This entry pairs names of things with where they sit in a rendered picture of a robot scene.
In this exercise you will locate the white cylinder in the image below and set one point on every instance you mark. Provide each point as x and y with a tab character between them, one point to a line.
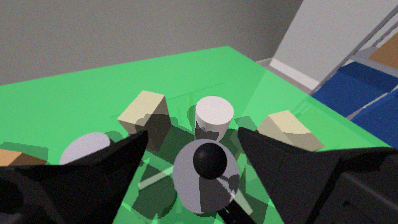
212	118

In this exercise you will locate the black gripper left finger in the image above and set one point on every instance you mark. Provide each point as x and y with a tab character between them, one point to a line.
88	190

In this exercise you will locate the large brown block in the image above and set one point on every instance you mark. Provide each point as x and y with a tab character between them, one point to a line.
8	158

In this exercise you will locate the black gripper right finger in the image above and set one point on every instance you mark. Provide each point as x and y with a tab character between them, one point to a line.
296	180

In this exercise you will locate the grey cylinder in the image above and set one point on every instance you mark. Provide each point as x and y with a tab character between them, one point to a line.
86	144

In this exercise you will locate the beige rectangular block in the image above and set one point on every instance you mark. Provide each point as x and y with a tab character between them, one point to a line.
283	126
148	111

